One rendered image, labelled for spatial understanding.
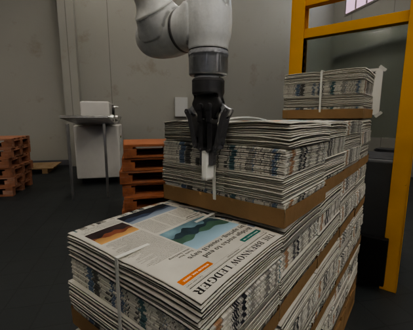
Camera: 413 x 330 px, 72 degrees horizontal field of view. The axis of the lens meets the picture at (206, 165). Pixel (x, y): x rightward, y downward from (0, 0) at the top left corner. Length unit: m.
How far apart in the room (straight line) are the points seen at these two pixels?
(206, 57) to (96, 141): 4.31
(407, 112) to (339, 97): 0.58
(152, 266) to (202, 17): 0.49
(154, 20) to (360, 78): 0.99
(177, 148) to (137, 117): 6.16
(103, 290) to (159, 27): 0.58
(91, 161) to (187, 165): 4.21
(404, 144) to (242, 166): 1.43
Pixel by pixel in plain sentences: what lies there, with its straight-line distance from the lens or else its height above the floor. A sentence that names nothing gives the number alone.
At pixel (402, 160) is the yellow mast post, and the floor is 0.82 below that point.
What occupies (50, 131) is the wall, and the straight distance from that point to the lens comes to 7.21.
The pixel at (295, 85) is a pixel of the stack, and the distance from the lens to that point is 1.54.
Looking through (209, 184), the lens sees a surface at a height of 0.90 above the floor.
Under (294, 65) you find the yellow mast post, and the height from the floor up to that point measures 1.42.
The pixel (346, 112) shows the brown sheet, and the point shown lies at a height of 1.09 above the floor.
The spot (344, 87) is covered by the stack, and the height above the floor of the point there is 1.21.
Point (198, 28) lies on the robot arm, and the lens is 0.66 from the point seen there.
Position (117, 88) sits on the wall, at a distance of 6.98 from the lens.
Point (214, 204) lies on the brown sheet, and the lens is 0.72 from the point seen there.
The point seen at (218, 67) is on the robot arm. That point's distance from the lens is 0.65.
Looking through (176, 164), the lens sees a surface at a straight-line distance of 0.79.
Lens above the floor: 1.07
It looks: 10 degrees down
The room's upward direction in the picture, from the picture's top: straight up
